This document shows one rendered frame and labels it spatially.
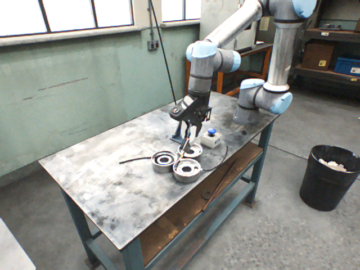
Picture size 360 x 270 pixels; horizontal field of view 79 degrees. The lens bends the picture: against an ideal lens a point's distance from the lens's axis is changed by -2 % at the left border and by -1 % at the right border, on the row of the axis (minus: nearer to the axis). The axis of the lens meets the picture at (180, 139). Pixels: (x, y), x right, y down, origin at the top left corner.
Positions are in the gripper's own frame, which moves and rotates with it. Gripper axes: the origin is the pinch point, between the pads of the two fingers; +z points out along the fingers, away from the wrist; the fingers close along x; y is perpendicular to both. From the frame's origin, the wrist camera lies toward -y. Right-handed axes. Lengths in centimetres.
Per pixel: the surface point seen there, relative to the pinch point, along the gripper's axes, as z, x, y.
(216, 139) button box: 5.6, 0.2, 22.3
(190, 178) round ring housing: 10.5, -7.3, -4.6
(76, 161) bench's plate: 17.5, 37.0, -26.5
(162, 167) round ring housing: 10.9, 4.3, -7.4
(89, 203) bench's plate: 18.3, 11.8, -34.3
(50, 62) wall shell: 0, 165, 13
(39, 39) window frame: -19, 156, 4
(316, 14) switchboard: -82, 64, 367
